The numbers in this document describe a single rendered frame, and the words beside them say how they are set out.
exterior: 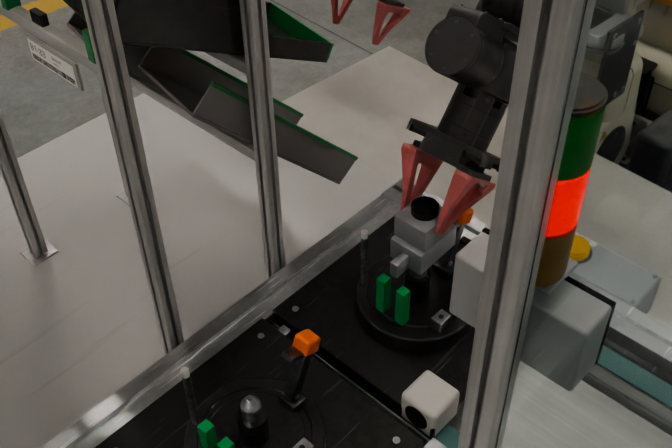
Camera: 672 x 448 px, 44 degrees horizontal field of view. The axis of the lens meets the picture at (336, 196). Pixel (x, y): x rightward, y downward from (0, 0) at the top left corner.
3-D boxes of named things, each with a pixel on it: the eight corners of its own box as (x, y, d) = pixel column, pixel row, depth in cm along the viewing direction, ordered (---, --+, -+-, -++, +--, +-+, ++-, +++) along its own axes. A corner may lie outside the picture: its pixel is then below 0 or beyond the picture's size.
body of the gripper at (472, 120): (480, 172, 83) (513, 104, 81) (401, 132, 88) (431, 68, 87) (505, 180, 88) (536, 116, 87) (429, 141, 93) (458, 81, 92)
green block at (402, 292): (400, 315, 94) (402, 284, 90) (409, 320, 93) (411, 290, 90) (394, 321, 93) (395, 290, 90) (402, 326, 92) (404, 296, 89)
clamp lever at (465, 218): (442, 257, 100) (461, 201, 96) (455, 265, 99) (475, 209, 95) (425, 264, 97) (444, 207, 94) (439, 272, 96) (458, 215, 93)
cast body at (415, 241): (425, 226, 96) (427, 180, 91) (456, 244, 93) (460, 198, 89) (377, 267, 91) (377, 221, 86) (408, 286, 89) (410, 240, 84)
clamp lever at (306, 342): (291, 387, 86) (308, 327, 83) (305, 398, 85) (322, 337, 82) (266, 399, 83) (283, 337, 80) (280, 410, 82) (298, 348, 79)
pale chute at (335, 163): (284, 138, 120) (302, 112, 119) (340, 185, 112) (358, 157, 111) (136, 66, 98) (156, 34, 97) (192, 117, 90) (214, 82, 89)
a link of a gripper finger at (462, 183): (440, 242, 84) (481, 158, 83) (386, 211, 88) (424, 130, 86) (468, 245, 90) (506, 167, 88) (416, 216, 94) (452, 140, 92)
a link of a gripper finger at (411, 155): (425, 233, 85) (465, 150, 84) (372, 202, 89) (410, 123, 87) (453, 237, 91) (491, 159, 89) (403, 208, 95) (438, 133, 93)
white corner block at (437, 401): (425, 389, 91) (427, 366, 88) (458, 413, 88) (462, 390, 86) (397, 416, 88) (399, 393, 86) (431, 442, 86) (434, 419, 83)
